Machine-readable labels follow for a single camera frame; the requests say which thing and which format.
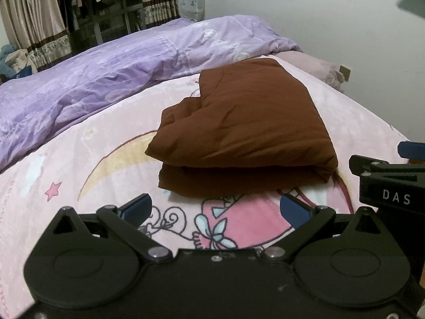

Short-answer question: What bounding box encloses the brown padded jacket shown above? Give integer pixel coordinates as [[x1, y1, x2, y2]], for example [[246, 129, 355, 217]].
[[145, 58, 338, 197]]

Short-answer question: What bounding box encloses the purple duvet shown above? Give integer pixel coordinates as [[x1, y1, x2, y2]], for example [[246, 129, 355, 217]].
[[0, 14, 303, 173]]

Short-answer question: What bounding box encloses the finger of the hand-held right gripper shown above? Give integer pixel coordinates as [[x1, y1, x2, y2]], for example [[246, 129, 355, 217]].
[[398, 141, 425, 161], [348, 154, 425, 178]]

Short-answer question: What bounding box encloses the beige striped curtain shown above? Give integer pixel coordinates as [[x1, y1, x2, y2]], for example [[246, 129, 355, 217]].
[[0, 0, 72, 72], [139, 0, 181, 29]]

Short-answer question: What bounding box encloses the glass balcony door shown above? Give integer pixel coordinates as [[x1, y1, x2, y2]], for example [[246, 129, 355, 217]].
[[53, 0, 147, 54]]

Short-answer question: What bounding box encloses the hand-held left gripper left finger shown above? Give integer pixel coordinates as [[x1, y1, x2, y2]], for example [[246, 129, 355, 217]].
[[50, 193, 173, 262]]

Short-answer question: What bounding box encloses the light blue cloth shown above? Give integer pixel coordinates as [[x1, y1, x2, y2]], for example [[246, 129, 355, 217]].
[[0, 45, 17, 83]]

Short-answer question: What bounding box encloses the pink printed blanket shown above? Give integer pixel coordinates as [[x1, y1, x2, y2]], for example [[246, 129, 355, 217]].
[[0, 53, 410, 313]]

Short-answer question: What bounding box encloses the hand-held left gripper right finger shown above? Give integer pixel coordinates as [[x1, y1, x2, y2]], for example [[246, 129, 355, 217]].
[[261, 194, 382, 260]]

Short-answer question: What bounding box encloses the dark blue bag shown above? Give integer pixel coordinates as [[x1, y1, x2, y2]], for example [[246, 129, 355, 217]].
[[11, 66, 34, 80]]

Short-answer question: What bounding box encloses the mauve ruffled pillow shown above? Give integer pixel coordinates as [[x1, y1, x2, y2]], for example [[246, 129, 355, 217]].
[[275, 51, 346, 92]]

